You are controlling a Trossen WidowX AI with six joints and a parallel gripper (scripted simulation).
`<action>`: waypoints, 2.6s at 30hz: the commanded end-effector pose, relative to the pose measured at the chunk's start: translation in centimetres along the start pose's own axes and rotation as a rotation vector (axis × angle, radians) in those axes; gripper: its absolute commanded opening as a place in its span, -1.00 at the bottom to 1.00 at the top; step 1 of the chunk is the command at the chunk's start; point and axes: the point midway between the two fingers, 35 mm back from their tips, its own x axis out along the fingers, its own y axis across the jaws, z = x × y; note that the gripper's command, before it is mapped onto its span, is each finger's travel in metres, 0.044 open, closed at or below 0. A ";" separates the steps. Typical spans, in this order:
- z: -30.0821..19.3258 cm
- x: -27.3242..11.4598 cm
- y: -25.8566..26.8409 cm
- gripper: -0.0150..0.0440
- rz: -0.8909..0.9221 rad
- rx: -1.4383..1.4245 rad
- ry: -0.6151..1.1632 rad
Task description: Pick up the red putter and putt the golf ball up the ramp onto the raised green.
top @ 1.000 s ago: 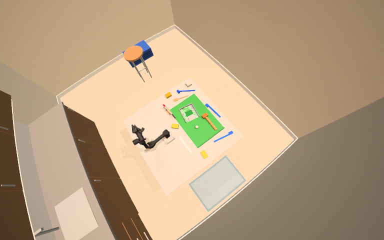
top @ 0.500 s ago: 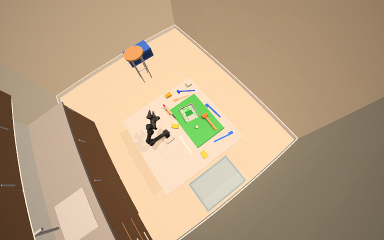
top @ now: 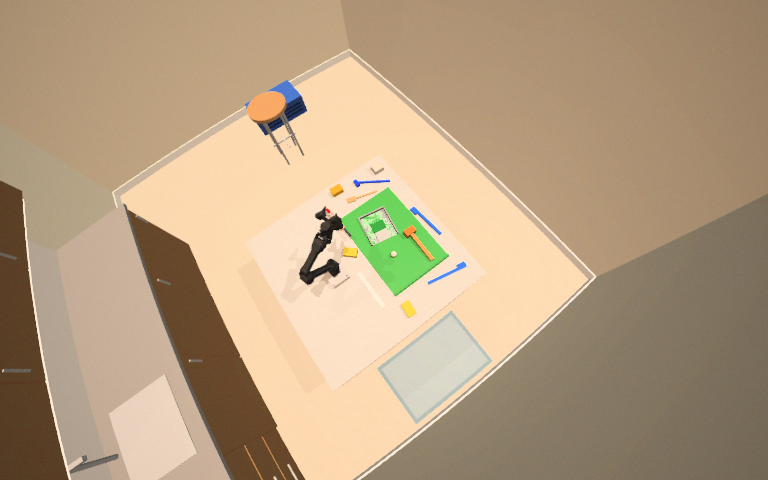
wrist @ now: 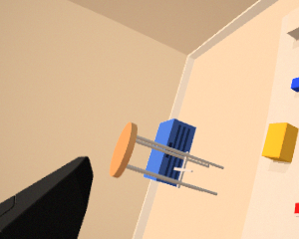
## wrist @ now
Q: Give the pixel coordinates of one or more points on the orange block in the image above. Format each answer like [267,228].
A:
[279,142]

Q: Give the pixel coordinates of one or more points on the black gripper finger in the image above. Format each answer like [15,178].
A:
[51,208]

